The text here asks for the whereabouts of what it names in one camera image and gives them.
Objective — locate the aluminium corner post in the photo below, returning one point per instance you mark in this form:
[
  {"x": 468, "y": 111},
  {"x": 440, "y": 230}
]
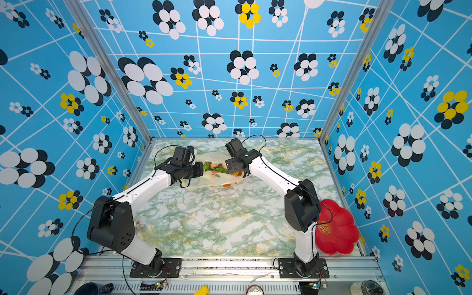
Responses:
[
  {"x": 85, "y": 24},
  {"x": 366, "y": 45}
]

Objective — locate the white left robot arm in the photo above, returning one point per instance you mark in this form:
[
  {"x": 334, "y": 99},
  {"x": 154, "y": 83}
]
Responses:
[{"x": 112, "y": 223}]

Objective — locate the aluminium corner post left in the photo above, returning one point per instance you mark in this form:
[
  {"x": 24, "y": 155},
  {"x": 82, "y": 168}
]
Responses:
[{"x": 85, "y": 24}]

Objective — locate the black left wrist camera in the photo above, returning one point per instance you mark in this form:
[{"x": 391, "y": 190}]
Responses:
[{"x": 183, "y": 156}]

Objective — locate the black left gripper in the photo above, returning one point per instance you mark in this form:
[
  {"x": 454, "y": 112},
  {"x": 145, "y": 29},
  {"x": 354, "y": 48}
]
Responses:
[{"x": 200, "y": 166}]

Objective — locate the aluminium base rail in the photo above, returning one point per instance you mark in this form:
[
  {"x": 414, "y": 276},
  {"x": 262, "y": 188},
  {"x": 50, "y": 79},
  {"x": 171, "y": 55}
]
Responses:
[{"x": 226, "y": 275}]

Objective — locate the metal can top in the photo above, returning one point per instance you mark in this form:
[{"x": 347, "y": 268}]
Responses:
[{"x": 254, "y": 290}]

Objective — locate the aluminium corner post right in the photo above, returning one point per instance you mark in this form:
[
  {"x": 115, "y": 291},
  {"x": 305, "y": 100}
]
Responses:
[{"x": 366, "y": 45}]

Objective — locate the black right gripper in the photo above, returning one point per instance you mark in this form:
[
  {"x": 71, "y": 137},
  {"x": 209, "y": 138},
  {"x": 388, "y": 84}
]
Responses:
[{"x": 231, "y": 166}]

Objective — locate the red flower-shaped plate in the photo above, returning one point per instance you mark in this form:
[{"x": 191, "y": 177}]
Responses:
[{"x": 336, "y": 232}]

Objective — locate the yellow tag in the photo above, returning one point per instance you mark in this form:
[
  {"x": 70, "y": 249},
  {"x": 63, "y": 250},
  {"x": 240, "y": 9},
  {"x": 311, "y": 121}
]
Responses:
[{"x": 204, "y": 290}]

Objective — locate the translucent printed plastic bag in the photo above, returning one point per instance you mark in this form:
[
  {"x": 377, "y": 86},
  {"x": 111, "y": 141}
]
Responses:
[{"x": 211, "y": 178}]

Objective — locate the green grape bunch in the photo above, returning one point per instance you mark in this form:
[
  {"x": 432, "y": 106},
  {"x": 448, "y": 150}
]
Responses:
[{"x": 220, "y": 169}]

